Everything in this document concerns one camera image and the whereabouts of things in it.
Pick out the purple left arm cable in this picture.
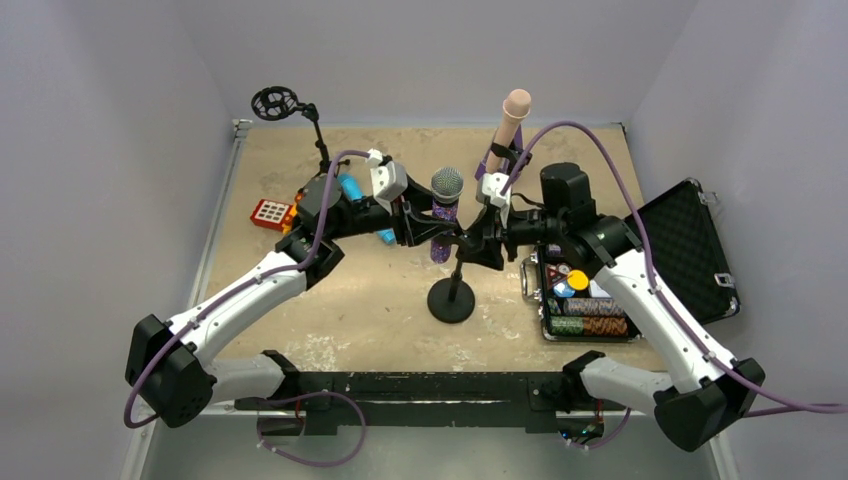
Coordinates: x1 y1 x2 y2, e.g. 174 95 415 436
123 149 372 429

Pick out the pink plastic microphone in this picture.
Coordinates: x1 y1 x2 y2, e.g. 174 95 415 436
485 88 532 173

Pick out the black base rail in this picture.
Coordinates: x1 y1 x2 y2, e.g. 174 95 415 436
231 371 597 435

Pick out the black round-base stand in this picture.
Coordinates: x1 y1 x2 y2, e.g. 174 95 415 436
489 141 533 179
427 234 476 324

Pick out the green poker chip roll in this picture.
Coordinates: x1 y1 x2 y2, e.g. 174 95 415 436
548 316 584 337

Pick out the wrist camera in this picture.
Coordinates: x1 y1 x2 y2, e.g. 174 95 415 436
475 172 512 227
366 149 408 213

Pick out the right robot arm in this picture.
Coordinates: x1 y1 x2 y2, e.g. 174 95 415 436
460 163 765 452

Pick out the black round-base stand front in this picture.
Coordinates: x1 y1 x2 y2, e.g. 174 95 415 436
489 141 533 179

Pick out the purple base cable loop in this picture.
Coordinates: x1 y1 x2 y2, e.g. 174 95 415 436
256 390 368 469

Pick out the black tripod mic stand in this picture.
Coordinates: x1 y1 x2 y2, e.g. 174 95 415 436
250 86 333 177

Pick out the purple metronome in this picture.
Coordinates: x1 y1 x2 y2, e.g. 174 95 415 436
474 125 524 180

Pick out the purple glitter microphone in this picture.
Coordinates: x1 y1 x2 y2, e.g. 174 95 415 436
430 167 464 264

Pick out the red poker chip roll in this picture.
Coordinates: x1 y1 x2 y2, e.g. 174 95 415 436
582 317 630 338

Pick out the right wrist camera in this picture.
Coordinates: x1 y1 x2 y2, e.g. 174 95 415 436
475 172 512 227

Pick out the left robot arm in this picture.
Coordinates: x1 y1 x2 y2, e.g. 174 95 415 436
125 167 464 428

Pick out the blue plastic microphone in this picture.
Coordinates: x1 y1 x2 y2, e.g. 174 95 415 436
337 173 396 245

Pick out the black poker chip case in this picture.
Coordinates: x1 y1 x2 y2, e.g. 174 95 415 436
520 178 741 343

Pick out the red yellow toy block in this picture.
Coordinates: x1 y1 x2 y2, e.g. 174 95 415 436
250 192 304 234

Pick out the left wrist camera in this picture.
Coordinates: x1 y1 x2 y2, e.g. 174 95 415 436
366 149 408 213

